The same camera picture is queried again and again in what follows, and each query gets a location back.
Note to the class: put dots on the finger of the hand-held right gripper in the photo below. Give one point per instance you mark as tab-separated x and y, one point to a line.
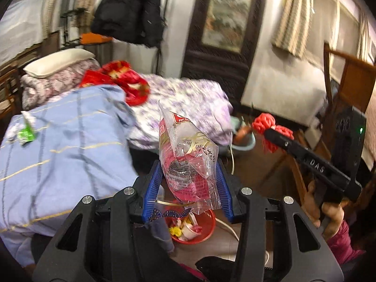
311	160

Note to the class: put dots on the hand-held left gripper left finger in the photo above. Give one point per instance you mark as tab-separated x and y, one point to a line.
151	194

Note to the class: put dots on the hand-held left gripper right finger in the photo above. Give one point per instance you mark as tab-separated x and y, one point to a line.
226	194

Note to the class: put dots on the red plastic bin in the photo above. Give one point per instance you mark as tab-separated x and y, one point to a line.
205	226

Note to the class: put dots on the printed paper cup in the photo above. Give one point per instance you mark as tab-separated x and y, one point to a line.
191	226

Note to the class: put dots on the clear red printed plastic bag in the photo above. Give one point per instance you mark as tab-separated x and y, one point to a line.
182	152

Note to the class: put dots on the red knot ornament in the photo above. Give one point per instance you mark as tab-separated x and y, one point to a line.
264	123

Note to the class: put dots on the person's right forearm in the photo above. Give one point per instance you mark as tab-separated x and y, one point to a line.
343	243

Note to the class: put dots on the person's right hand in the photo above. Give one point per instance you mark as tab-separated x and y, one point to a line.
332	217

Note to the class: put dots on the grey blue cloth scrap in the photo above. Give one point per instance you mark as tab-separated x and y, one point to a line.
160	235

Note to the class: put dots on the teal plastic basin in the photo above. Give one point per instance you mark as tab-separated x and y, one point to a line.
248	144

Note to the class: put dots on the wooden chair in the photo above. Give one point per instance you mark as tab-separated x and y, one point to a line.
355	76

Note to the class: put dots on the person's black trousers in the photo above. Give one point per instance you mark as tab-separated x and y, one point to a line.
217	264

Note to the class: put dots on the light blue blanket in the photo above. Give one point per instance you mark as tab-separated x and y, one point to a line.
73	158

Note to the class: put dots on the purple floral quilt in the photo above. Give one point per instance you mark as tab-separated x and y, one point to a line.
188	100

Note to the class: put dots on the red patterned blanket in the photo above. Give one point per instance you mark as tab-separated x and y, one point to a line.
123	77

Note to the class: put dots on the beige striped curtain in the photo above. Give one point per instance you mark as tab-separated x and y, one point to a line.
51	6
85	0
290	23

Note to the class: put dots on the green packet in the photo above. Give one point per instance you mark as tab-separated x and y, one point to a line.
26	135

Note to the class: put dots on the folded grey floral quilt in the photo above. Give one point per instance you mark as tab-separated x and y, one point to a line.
53	85

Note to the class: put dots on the crumpled white tissue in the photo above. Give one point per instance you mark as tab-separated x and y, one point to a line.
11	135

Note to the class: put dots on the cream pillow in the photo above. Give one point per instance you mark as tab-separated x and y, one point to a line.
55	63

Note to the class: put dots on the orange box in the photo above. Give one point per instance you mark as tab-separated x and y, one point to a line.
94	38

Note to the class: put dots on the carved wooden painted panel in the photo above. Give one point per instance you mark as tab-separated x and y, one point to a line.
229	11

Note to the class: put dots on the dark framed board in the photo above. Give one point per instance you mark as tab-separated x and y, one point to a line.
51	44

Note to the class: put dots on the black padded jacket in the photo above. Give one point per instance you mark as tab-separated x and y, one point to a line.
126	8

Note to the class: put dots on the black tiered stand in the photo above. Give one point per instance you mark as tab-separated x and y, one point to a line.
72	13

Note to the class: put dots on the white cloth cover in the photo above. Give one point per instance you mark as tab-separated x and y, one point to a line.
20	26

